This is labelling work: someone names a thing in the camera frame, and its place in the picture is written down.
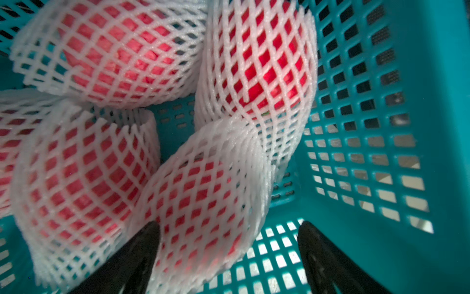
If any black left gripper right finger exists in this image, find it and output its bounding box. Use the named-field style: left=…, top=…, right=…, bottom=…
left=298, top=220, right=389, bottom=294

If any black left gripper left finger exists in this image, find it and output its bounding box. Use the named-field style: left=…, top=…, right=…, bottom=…
left=71, top=221, right=160, bottom=294

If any teal basket left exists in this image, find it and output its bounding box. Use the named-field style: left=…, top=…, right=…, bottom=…
left=0, top=0, right=470, bottom=294

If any netted apple far left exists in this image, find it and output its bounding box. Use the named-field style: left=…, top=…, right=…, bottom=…
left=1, top=88, right=66, bottom=218

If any netted apple right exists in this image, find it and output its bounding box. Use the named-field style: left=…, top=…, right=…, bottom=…
left=194, top=1, right=318, bottom=181

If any netted apple back middle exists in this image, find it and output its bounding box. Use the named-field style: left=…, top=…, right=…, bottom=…
left=9, top=1, right=208, bottom=109

